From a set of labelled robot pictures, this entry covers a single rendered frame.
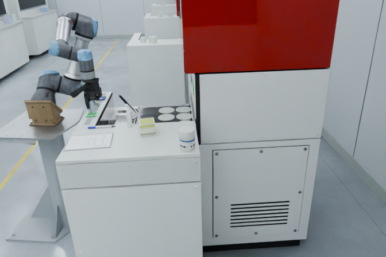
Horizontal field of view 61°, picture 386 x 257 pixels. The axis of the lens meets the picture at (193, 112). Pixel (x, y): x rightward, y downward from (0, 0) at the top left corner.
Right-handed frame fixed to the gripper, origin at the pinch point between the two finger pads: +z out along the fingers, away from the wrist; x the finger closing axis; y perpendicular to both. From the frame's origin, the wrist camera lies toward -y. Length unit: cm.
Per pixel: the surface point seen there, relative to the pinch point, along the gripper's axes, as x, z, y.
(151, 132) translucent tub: -30.7, -1.0, 36.5
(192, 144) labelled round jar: -47, -2, 55
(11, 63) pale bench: 439, 77, -257
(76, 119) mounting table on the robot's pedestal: 27.1, 15.8, -17.3
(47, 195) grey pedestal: 28, 75, -48
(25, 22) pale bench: 573, 19, -272
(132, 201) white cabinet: -50, 24, 27
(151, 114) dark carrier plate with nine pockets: 11.1, 7.7, 33.5
